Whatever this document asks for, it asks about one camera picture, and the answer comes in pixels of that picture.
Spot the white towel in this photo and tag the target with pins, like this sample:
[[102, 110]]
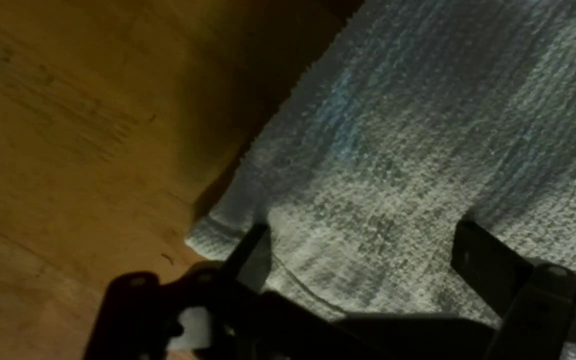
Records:
[[419, 114]]

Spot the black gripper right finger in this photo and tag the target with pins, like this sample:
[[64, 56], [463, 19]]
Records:
[[536, 300]]

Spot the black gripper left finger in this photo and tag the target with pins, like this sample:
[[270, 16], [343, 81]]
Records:
[[219, 311]]

